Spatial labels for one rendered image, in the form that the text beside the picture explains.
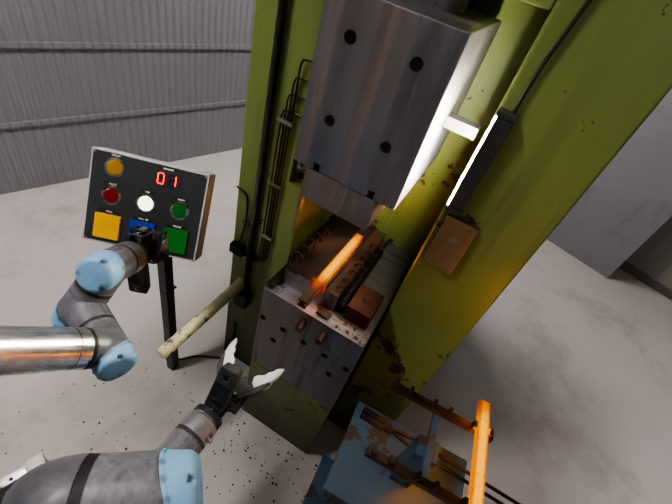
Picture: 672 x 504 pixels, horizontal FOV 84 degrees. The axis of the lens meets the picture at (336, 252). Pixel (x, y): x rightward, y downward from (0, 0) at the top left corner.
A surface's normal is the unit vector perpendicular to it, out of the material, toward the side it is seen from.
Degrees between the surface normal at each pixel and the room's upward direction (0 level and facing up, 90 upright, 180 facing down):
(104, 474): 16
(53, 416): 0
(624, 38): 90
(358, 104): 90
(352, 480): 0
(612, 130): 90
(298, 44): 90
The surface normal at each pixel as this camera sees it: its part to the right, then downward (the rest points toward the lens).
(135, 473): 0.19, -0.88
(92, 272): 0.07, 0.22
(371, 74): -0.46, 0.50
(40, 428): 0.25, -0.72
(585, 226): -0.66, 0.26
